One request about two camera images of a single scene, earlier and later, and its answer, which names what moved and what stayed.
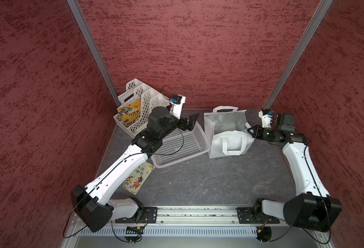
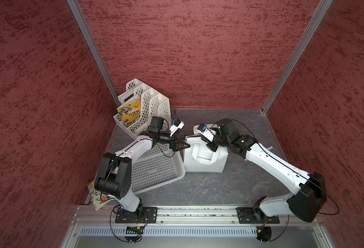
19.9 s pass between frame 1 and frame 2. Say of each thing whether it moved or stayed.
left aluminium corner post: stayed
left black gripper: moved
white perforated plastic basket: moved
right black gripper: moved
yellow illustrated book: stayed
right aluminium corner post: stayed
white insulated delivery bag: moved
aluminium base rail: stayed
